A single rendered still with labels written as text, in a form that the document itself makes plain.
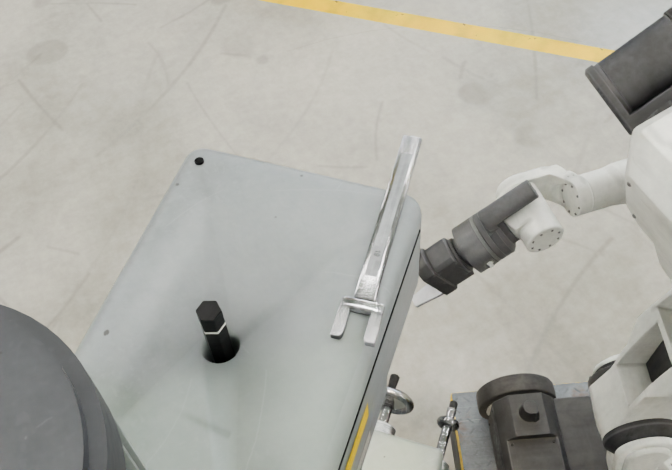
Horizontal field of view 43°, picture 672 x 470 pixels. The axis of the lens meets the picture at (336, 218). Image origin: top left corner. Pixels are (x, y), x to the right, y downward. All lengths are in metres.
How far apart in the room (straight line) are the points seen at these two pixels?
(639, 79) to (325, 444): 0.73
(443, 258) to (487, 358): 1.50
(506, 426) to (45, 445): 1.81
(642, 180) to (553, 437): 1.11
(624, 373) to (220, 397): 1.04
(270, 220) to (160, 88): 2.95
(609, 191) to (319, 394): 0.83
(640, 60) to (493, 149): 2.20
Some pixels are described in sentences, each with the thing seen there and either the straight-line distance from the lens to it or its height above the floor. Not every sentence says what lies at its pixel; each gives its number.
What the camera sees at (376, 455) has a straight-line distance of 1.93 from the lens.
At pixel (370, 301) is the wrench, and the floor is 1.90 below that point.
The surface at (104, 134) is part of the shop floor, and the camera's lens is 3.64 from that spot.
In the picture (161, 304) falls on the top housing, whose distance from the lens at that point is 0.80.
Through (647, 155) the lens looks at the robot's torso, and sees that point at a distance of 1.16.
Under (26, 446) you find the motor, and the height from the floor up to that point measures 2.21.
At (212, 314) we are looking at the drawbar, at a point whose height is 1.95.
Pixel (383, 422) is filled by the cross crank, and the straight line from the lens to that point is 2.03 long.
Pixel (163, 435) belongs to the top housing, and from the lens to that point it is 0.74.
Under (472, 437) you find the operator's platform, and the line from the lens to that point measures 2.34.
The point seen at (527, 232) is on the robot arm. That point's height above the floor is 1.45.
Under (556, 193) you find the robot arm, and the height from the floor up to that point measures 1.41.
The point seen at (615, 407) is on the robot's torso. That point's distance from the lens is 1.68.
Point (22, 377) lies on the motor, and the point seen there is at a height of 2.21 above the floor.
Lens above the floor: 2.55
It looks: 53 degrees down
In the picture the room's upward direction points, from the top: 5 degrees counter-clockwise
